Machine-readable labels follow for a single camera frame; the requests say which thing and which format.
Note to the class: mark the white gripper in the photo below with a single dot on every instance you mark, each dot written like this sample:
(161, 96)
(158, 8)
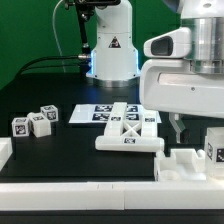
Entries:
(168, 85)

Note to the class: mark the white chair seat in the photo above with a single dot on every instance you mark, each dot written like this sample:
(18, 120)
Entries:
(181, 165)

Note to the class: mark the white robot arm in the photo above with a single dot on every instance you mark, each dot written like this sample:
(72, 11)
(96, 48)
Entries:
(114, 60)

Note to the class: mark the white tag base sheet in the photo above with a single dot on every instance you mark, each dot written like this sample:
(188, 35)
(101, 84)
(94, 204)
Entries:
(99, 113)

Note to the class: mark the white chair back frame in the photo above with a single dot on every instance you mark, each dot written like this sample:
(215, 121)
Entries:
(122, 134)

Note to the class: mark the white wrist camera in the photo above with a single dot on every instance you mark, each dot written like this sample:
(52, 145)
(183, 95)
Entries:
(174, 44)

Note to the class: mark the white left wall block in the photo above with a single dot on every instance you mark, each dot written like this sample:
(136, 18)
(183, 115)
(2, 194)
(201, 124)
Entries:
(5, 151)

